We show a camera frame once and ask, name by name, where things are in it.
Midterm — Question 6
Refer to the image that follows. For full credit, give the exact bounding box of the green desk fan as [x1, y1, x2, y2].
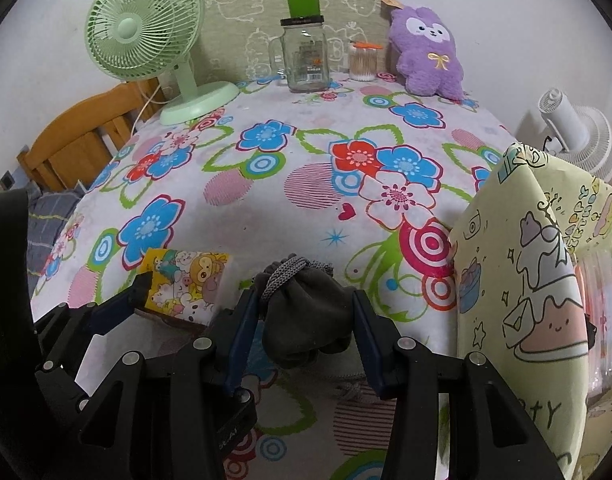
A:
[86, 0, 241, 126]

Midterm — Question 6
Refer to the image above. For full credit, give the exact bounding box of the yellow cartoon tissue packet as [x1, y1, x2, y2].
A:
[136, 247, 234, 326]

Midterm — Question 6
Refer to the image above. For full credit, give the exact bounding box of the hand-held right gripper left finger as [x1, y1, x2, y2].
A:
[68, 287, 259, 480]

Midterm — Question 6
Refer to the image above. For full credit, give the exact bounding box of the white standing fan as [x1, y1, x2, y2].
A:
[516, 87, 612, 181]

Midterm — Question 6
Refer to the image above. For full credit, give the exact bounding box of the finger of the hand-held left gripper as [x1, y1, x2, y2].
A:
[33, 272, 154, 433]
[208, 387, 259, 480]

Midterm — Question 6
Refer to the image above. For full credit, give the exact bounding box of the pink items plastic pack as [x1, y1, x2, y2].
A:
[573, 250, 612, 411]

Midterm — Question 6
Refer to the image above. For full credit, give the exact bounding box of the yellow printed storage box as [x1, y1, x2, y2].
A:
[448, 142, 612, 480]

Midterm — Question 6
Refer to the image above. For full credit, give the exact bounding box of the light grey drawstring pouch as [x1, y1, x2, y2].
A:
[306, 345, 381, 403]

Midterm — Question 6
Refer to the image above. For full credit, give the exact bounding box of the wooden chair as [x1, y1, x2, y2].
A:
[16, 79, 161, 193]

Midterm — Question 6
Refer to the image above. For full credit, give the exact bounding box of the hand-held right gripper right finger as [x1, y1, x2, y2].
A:
[352, 287, 562, 480]

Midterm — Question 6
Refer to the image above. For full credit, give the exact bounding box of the green patterned board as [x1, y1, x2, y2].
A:
[198, 0, 391, 83]

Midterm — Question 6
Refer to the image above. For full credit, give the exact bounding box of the glass jar mug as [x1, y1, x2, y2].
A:
[268, 16, 331, 93]

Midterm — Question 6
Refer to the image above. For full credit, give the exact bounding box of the purple plush bunny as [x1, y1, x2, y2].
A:
[380, 0, 466, 102]

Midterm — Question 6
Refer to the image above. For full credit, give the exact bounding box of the white fan cord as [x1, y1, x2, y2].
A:
[133, 80, 167, 126]

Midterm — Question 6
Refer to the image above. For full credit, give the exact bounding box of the small toothpick jar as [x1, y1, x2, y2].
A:
[348, 40, 384, 82]

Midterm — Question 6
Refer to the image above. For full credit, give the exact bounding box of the grey plaid cloth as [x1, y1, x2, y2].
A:
[26, 187, 84, 286]

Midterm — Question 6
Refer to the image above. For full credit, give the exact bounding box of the dark grey drawstring pouch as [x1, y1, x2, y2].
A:
[253, 254, 367, 370]

